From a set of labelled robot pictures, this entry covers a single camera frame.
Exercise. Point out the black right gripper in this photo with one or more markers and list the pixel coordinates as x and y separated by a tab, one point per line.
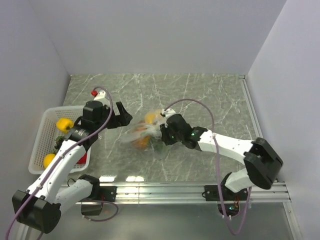
166	138

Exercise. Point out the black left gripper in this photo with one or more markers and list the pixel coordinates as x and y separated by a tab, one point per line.
123	119

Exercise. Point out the clear plastic bag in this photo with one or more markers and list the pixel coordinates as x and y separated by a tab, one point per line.
142	129

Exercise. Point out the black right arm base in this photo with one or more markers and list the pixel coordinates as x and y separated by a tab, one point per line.
231	199

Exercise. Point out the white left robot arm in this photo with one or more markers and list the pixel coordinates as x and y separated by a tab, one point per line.
42	204

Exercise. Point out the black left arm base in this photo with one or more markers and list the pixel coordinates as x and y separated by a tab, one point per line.
101	203

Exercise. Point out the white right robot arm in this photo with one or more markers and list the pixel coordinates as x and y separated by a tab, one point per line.
261	163

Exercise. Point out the yellow lemon in bag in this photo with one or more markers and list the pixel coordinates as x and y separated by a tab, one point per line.
152	117

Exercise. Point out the red pepper in basket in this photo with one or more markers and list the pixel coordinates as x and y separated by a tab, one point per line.
82	160

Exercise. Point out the yellow bell pepper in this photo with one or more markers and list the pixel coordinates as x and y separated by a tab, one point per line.
64	125

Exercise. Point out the dark grape bunch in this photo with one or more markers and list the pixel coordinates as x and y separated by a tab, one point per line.
58	143

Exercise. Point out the white plastic basket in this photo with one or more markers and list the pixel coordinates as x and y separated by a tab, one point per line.
47	134

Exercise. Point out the yellow lemon in basket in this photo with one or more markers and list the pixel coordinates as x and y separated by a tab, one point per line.
48	159

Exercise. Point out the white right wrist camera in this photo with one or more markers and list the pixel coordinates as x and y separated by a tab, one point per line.
166	113

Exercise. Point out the aluminium mounting rail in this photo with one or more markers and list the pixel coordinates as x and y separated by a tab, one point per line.
187	193

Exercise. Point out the aluminium side rail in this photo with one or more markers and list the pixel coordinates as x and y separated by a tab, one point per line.
250	105

